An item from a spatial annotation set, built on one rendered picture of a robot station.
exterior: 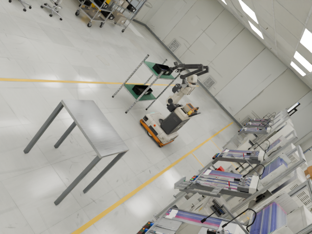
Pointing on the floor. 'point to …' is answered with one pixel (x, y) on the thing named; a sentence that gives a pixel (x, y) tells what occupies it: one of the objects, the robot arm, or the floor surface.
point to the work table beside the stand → (88, 118)
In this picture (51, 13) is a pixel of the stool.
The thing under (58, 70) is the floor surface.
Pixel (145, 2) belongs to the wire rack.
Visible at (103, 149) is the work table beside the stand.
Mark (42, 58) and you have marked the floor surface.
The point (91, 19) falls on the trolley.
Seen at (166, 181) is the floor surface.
